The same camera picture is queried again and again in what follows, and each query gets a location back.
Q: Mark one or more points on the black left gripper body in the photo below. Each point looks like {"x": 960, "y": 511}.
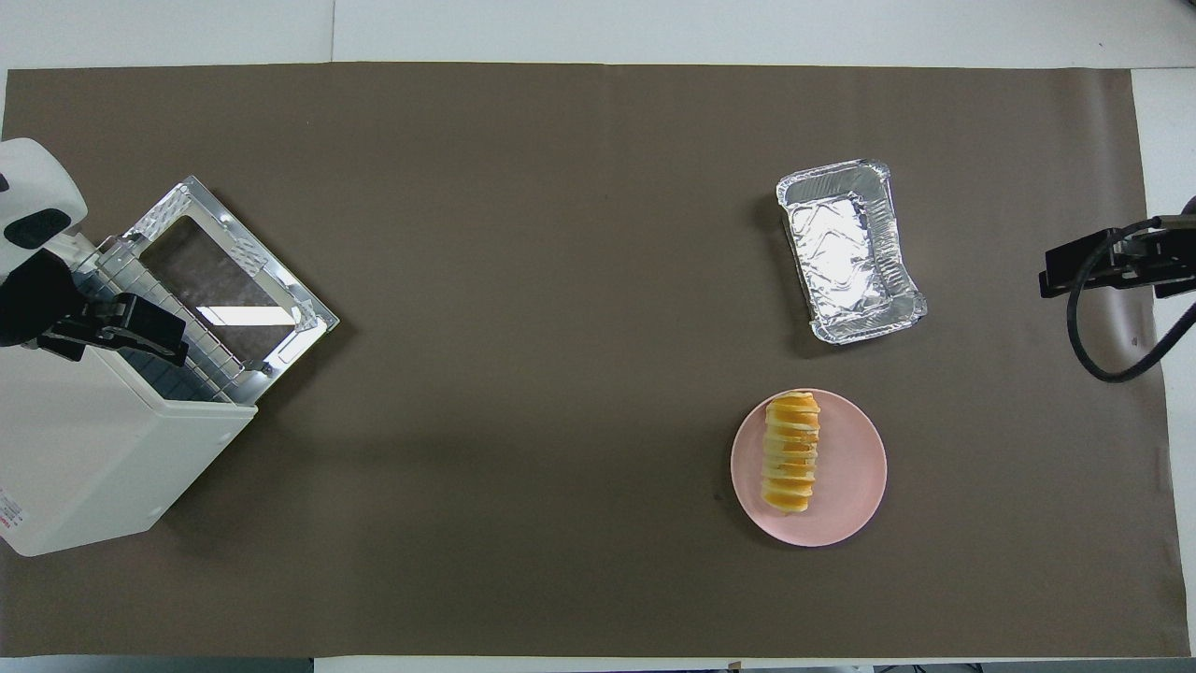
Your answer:
{"x": 33, "y": 299}

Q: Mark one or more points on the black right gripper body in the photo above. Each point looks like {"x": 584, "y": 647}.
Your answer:
{"x": 1168, "y": 254}

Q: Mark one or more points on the aluminium foil tray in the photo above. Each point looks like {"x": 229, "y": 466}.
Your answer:
{"x": 846, "y": 252}

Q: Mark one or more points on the sliced yellow bread loaf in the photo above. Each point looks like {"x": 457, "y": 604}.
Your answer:
{"x": 791, "y": 458}

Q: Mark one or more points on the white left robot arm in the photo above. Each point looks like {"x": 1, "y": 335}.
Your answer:
{"x": 37, "y": 178}

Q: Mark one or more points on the glass oven door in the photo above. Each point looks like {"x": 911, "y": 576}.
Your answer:
{"x": 215, "y": 271}

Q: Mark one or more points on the white toaster oven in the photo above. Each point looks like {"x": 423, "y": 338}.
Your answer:
{"x": 75, "y": 449}

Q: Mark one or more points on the pink round plate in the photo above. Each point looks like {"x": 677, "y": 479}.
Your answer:
{"x": 850, "y": 467}

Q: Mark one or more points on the brown paper table mat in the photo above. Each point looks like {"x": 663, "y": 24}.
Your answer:
{"x": 561, "y": 234}

